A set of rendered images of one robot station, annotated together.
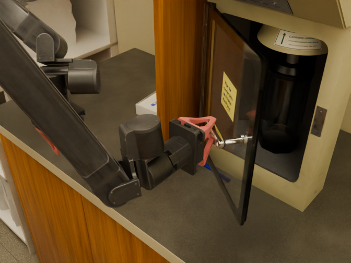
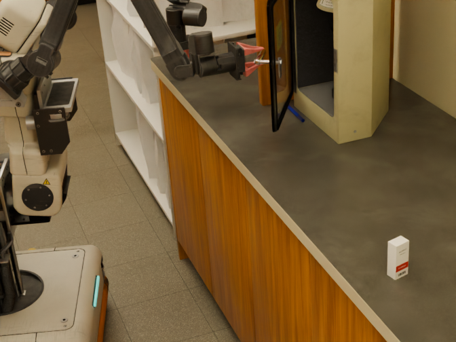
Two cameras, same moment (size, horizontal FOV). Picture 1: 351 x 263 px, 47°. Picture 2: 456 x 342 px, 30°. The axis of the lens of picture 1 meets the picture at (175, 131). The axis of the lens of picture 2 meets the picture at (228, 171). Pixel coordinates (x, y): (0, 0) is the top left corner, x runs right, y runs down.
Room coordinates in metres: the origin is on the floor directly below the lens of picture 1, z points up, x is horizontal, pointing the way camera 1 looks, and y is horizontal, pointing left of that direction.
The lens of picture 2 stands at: (-1.45, -1.13, 2.09)
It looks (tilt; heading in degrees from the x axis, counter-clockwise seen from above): 28 degrees down; 30
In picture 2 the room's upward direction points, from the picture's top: 4 degrees counter-clockwise
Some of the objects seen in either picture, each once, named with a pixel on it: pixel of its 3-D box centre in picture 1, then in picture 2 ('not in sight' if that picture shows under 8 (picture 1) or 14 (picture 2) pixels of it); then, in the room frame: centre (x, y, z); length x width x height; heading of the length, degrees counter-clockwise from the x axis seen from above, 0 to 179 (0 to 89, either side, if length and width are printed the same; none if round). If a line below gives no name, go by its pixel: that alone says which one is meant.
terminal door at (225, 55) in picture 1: (224, 115); (280, 51); (0.74, -0.11, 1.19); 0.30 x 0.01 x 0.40; 14
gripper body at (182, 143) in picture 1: (175, 153); (226, 62); (0.59, 0.00, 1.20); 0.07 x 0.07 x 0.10; 48
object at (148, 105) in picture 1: (165, 108); not in sight; (1.13, 0.03, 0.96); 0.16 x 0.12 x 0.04; 54
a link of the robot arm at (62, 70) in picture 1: (54, 81); (176, 15); (0.75, 0.25, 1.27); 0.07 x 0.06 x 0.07; 92
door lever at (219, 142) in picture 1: (222, 132); (265, 57); (0.66, -0.10, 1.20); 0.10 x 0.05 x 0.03; 14
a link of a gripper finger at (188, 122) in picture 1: (199, 133); (249, 55); (0.65, -0.05, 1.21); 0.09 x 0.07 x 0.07; 138
